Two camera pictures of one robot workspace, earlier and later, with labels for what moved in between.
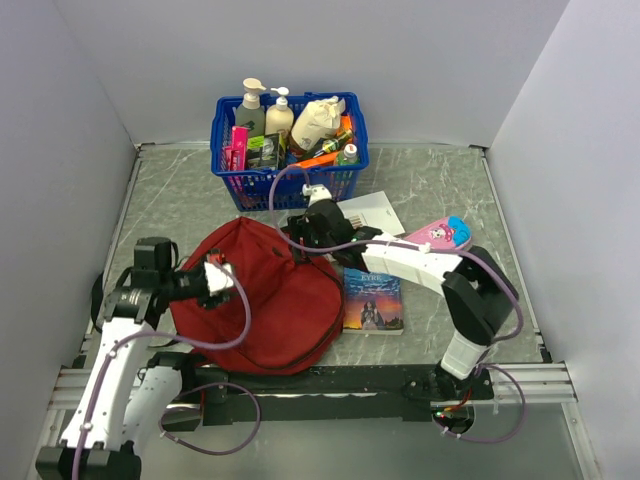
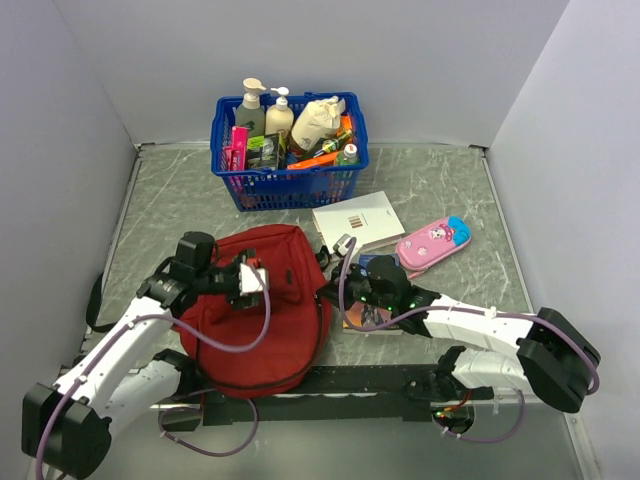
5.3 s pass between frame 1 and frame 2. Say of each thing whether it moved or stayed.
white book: stayed
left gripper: moved
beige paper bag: stayed
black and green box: stayed
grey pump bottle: stayed
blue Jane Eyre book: stayed
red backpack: moved
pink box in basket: stayed
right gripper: moved
